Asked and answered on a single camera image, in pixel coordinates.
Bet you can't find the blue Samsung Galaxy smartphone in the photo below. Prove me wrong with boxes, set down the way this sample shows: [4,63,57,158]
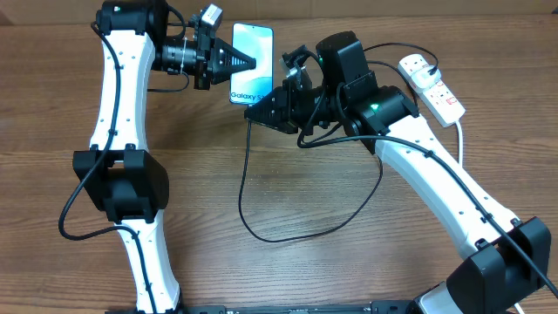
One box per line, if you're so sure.
[229,23,274,106]

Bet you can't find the black USB charging cable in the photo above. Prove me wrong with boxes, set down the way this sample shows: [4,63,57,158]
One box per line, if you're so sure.
[237,42,439,244]

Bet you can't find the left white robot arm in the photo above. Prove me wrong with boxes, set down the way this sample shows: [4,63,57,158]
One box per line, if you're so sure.
[72,1,256,313]

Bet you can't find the white charger plug adapter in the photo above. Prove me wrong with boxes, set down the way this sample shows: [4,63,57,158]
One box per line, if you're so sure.
[412,66,441,92]

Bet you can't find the white power strip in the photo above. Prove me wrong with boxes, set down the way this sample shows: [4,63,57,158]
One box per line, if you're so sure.
[398,54,466,127]

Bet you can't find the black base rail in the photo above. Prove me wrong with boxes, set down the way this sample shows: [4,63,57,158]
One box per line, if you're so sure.
[104,298,493,314]

